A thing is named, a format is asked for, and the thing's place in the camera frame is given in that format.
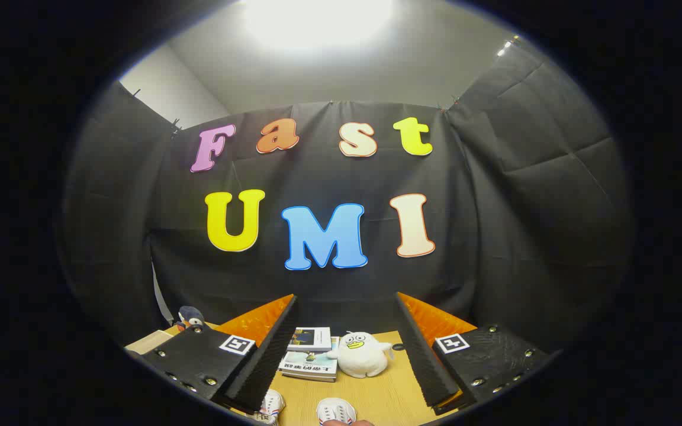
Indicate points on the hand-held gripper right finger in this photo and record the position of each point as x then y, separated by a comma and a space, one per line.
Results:
427, 367

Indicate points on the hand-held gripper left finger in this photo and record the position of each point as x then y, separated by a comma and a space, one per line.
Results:
270, 361

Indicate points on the white canvas shoe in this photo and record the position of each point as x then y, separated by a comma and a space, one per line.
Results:
271, 405
336, 409

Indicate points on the beige fabric storage box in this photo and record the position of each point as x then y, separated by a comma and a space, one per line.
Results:
151, 342

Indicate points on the thick book with teal cover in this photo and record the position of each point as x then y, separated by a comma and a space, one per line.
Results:
311, 364

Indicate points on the book with blue photo cover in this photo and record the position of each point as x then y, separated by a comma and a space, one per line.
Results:
311, 338

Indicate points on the white duck plush toy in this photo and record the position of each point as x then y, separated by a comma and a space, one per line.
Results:
362, 355

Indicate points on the navy penguin plush toy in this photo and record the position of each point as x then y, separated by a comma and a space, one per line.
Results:
190, 316

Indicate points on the small ceiling light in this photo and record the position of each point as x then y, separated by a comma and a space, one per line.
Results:
507, 47

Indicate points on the large ceiling light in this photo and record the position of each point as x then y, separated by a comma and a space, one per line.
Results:
317, 18

